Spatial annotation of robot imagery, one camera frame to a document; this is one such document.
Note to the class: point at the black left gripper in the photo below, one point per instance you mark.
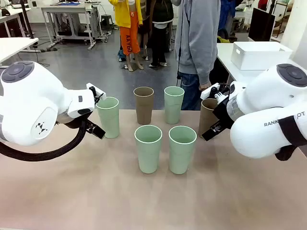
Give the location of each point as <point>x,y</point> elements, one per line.
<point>82,121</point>

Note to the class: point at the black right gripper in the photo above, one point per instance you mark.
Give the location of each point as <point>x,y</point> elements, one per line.
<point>224,115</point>

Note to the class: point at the green plastic cup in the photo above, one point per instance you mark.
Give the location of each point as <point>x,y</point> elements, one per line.
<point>109,119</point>
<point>174,107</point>
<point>182,155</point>
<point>148,153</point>

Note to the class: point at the brown plastic cup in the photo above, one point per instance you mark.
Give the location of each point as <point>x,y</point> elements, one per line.
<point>143,107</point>
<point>206,115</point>

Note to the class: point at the white plastic basket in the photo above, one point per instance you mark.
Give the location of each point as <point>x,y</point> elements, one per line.
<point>259,60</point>

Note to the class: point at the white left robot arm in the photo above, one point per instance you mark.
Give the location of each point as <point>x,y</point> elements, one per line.
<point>36,100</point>

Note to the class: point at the person's left forearm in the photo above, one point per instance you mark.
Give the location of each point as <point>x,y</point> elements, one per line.
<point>206,62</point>

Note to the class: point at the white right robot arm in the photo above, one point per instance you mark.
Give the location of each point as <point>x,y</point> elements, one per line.
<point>263,107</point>

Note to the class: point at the person's left hand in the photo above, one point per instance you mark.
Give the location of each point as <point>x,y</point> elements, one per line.
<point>205,86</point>

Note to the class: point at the white side table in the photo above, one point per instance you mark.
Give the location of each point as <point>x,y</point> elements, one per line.
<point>225,55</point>

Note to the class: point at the person in grey hoodie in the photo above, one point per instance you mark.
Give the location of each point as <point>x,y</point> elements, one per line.
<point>194,36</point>

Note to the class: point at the mannequin yellow jacket orange shorts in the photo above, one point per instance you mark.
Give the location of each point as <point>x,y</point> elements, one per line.
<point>129,36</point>

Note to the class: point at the person in black clothes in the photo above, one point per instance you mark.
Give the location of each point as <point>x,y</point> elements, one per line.
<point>159,36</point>

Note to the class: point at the person in blue jacket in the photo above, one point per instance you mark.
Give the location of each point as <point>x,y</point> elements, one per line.
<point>225,14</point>

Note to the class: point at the black computer monitor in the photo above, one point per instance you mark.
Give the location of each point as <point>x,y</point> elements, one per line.
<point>261,24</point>

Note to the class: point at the grey metal workbench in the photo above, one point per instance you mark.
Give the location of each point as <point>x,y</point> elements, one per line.
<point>64,9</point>

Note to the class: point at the black stand pole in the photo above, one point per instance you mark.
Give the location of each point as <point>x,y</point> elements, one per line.
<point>26,19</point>

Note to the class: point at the white office desk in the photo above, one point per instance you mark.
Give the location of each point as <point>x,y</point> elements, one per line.
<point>9,14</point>

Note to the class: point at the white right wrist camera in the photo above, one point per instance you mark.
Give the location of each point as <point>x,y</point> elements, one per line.
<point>208,92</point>

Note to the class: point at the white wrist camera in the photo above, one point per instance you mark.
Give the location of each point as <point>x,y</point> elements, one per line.
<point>90,85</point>
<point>208,92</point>

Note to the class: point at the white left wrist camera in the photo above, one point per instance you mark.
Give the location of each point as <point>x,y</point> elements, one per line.
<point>90,85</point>

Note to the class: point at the wooden frame chair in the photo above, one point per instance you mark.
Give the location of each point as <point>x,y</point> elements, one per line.
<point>281,24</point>

